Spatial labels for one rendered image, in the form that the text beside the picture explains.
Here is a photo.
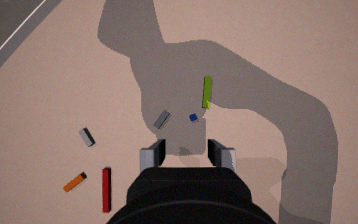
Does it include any lime green rod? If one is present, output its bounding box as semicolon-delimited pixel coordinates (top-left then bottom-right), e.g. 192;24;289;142
202;76;211;108

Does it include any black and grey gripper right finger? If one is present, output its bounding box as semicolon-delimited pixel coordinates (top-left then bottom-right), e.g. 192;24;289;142
208;139;236;173

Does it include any red rod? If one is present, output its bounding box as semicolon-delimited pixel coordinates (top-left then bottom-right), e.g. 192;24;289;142
102;168;111;213

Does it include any grey rod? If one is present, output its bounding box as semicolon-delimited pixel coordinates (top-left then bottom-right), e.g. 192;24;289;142
79;128;96;147
153;110;170;129

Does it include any orange rod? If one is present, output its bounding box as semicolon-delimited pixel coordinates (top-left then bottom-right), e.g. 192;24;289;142
63;173;87;192

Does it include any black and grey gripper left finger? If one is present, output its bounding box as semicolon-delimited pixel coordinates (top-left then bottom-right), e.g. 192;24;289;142
140;139;166;173

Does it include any small blue cube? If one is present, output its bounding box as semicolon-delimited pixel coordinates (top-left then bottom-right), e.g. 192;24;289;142
189;113;197;122

